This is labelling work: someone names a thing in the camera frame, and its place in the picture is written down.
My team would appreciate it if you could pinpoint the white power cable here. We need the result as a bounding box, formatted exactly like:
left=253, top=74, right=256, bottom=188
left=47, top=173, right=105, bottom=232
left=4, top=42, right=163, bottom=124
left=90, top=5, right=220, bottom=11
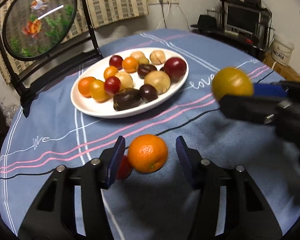
left=156, top=2, right=170, bottom=29

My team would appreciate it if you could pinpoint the small dark purple plum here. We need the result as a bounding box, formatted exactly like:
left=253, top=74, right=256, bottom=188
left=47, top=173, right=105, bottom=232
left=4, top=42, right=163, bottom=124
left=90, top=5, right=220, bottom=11
left=139, top=84, right=158, bottom=103

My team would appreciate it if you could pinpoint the pale yellow round fruit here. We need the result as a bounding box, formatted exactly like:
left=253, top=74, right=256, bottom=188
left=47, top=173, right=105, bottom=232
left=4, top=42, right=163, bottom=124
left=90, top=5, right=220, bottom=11
left=114, top=71, right=134, bottom=90

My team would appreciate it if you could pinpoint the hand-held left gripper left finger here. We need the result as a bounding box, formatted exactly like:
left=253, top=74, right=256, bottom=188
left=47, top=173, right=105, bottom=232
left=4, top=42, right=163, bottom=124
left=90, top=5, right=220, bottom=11
left=17, top=135, right=127, bottom=240

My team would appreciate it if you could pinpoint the striped beige curtain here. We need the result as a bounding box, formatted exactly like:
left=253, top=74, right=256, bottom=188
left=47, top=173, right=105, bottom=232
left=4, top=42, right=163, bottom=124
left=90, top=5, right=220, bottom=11
left=0, top=0, right=149, bottom=85

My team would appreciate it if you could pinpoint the large dark wrinkled passion fruit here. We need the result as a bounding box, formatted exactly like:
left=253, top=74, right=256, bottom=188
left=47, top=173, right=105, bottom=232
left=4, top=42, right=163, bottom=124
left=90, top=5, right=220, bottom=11
left=113, top=88, right=143, bottom=111

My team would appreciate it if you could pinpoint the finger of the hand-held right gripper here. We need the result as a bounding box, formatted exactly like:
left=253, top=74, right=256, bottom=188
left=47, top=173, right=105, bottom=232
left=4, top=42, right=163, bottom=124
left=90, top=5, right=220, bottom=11
left=252, top=83, right=290, bottom=98
left=219, top=94, right=285, bottom=126

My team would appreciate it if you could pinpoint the beige marked passion fruit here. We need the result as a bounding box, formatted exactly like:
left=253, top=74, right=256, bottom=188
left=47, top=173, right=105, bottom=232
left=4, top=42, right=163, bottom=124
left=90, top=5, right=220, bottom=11
left=149, top=50, right=165, bottom=65

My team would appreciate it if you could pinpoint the small orange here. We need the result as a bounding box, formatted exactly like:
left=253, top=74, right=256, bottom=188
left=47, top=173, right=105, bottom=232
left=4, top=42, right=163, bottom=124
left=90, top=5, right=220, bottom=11
left=122, top=57, right=139, bottom=73

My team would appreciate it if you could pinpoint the computer monitor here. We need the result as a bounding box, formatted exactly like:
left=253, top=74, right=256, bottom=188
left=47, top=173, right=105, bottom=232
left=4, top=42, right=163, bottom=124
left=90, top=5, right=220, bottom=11
left=226, top=4, right=259, bottom=33

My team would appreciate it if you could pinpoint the white round plate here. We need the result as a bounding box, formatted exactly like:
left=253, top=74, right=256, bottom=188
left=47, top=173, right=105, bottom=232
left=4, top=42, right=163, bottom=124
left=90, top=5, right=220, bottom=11
left=70, top=47, right=189, bottom=119

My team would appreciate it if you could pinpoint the yellow-orange round fruit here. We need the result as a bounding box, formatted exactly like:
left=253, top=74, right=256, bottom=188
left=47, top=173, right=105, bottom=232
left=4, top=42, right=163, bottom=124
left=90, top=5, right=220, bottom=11
left=89, top=79, right=113, bottom=103

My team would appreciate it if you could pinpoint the dark brown wrinkled passion fruit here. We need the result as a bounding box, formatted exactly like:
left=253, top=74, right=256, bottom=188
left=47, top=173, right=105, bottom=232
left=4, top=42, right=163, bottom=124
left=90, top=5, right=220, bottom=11
left=137, top=64, right=158, bottom=79

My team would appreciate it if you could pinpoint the dark red plum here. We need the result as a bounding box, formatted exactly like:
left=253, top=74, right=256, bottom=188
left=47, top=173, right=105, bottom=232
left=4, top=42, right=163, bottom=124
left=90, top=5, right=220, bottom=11
left=109, top=55, right=124, bottom=70

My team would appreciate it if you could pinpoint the cardboard box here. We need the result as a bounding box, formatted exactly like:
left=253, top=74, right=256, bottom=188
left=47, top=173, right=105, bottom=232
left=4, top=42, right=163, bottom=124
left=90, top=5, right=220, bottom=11
left=262, top=55, right=300, bottom=83

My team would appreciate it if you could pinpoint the goldfish screen in black frame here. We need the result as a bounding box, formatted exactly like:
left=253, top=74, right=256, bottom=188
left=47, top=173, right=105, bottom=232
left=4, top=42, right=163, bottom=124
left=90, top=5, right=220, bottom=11
left=0, top=0, right=103, bottom=118

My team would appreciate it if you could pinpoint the pale passion fruit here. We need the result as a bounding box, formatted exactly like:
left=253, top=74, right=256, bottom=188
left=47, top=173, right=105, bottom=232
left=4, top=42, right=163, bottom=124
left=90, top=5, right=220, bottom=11
left=129, top=51, right=145, bottom=61

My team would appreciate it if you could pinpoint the black desk rack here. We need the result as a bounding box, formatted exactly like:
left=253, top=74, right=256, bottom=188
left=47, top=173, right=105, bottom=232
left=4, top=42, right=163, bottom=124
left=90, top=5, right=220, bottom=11
left=190, top=0, right=275, bottom=53

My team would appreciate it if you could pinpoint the orange tangerine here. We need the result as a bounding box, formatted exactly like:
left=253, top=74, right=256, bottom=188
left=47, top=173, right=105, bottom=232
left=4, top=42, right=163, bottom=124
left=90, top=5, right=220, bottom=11
left=127, top=134, right=169, bottom=173

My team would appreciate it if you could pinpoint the blue plaid tablecloth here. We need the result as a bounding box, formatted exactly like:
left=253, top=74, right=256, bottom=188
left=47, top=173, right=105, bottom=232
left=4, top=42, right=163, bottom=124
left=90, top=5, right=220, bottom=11
left=0, top=29, right=300, bottom=235

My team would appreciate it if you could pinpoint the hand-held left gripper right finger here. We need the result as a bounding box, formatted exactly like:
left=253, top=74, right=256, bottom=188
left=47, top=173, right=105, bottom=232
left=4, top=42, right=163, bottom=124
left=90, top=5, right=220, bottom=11
left=175, top=135, right=283, bottom=240

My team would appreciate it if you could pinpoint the yellow-green round fruit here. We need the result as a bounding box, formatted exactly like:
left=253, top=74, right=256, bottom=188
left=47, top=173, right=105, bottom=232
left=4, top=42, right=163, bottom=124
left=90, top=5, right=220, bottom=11
left=212, top=67, right=254, bottom=102

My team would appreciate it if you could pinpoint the black hat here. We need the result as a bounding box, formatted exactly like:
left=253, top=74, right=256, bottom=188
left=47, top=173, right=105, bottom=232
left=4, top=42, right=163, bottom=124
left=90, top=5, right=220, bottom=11
left=191, top=15, right=217, bottom=32

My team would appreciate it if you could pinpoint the clear plastic bag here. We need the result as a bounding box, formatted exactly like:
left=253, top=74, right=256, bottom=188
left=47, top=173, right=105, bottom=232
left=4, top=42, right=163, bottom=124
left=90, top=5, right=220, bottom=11
left=2, top=104, right=22, bottom=127

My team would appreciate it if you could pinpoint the smooth orange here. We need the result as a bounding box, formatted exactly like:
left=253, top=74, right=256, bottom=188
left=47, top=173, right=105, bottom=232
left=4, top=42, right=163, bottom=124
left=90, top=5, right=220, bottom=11
left=103, top=66, right=119, bottom=80

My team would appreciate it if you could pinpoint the white plastic bucket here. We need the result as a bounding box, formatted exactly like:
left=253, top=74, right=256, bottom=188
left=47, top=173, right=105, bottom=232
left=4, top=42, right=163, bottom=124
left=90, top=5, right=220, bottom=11
left=272, top=34, right=295, bottom=64

